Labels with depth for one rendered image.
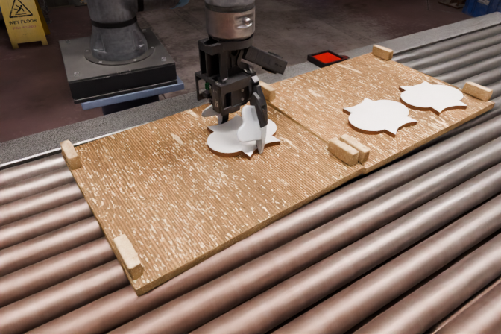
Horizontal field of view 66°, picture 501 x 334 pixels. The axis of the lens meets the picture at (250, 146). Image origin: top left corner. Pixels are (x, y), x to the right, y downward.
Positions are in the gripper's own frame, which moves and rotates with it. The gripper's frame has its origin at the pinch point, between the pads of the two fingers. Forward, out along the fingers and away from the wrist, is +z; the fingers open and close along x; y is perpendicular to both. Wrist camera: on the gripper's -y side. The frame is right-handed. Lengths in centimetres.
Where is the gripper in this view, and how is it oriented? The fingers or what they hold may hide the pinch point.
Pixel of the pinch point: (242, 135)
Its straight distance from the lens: 73.4
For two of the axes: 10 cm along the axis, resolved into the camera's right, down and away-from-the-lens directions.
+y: -7.5, 3.8, -5.4
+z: 0.0, 8.1, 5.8
